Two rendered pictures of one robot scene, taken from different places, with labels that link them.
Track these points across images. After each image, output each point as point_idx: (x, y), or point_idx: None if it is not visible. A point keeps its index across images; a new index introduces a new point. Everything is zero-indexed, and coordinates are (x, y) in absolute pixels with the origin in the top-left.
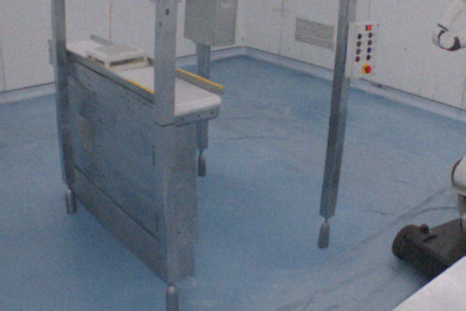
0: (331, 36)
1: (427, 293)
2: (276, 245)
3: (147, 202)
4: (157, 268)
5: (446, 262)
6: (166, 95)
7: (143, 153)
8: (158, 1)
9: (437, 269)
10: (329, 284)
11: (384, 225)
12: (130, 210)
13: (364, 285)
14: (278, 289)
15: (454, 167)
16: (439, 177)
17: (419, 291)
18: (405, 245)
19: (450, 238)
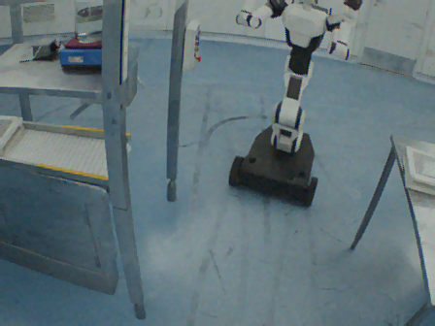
0: (52, 11)
1: (427, 258)
2: (142, 215)
3: (81, 249)
4: (98, 287)
5: (284, 181)
6: (125, 182)
7: (68, 216)
8: (109, 98)
9: (277, 187)
10: (209, 232)
11: (195, 156)
12: (56, 256)
13: (231, 220)
14: (183, 256)
15: (278, 113)
16: (194, 94)
17: (424, 260)
18: (241, 177)
19: (268, 157)
